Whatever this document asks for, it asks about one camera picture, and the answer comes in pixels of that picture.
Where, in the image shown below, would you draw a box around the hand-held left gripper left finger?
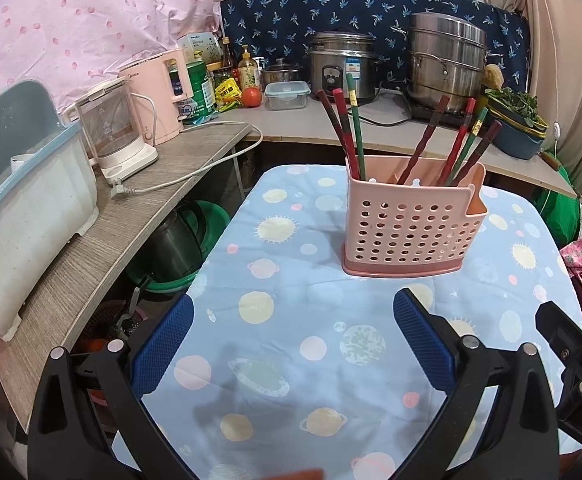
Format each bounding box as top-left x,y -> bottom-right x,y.
26,294 -> 195,480

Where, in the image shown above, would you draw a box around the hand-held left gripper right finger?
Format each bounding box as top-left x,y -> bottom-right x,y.
393,288 -> 562,480

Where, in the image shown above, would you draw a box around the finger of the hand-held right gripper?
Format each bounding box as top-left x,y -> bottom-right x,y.
535,300 -> 582,411

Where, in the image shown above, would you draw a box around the pink perforated utensil holder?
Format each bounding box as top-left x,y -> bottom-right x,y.
342,156 -> 488,277

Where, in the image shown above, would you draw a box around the pink plastic basin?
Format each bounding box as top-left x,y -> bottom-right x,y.
78,300 -> 146,361

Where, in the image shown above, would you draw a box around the green plastic bag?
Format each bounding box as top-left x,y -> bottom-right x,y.
533,165 -> 582,251

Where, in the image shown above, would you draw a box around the grey wooden counter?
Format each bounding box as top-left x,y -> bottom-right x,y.
0,87 -> 579,433

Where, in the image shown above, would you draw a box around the green plastic basin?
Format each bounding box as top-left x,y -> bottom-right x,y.
126,200 -> 232,295

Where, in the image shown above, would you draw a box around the blue planet-print tablecloth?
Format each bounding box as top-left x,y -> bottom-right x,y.
111,162 -> 582,480

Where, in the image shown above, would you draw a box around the blue draining basin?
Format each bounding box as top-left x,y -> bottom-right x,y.
486,105 -> 546,161

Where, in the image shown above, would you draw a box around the white dish box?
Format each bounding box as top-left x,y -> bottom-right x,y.
0,77 -> 100,343

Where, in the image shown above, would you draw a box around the leafy green vegetables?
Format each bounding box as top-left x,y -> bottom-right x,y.
485,87 -> 542,123

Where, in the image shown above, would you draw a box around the glass kettle with white base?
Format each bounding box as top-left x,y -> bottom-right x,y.
65,77 -> 159,183

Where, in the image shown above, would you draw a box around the black induction cooker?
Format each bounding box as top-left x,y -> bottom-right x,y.
405,95 -> 476,126

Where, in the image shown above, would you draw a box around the yellow loofah sponge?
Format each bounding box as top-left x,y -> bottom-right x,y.
482,64 -> 504,90

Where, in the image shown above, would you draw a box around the pink electric kettle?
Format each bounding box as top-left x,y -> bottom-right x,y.
118,49 -> 195,146

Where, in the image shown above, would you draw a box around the beige curtain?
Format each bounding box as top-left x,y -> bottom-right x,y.
521,0 -> 582,196

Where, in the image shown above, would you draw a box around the green tin can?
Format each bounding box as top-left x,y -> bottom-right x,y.
183,60 -> 219,126

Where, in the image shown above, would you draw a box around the yellow snack packet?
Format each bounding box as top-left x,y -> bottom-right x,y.
215,77 -> 244,111

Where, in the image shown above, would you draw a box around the glass container with blue lid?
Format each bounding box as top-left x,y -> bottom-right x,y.
264,81 -> 308,111

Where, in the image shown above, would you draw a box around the steel rice cooker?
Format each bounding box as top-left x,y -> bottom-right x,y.
306,31 -> 379,106

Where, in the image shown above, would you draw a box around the steel steamer pot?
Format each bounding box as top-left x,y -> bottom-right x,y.
405,11 -> 504,113

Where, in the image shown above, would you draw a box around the yellow oil bottle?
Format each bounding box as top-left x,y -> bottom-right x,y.
238,45 -> 262,91

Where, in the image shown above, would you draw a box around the small lidded steel pot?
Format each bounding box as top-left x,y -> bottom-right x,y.
261,58 -> 304,86

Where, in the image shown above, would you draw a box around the white carton box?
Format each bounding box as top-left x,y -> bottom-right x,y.
177,31 -> 222,66

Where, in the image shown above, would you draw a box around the pink printed curtain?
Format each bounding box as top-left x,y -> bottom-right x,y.
0,0 -> 252,126

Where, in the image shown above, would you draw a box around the blue floral cloth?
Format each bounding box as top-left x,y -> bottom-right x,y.
219,0 -> 530,91

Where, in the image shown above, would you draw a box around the wooden tool handle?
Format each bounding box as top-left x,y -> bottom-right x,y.
541,152 -> 569,173

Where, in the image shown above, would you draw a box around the white power cord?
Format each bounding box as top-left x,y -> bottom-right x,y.
110,120 -> 264,202

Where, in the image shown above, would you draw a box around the white cord with switch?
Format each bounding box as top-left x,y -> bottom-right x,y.
546,0 -> 564,151

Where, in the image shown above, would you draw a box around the black power cord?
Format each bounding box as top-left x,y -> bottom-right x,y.
358,105 -> 412,126

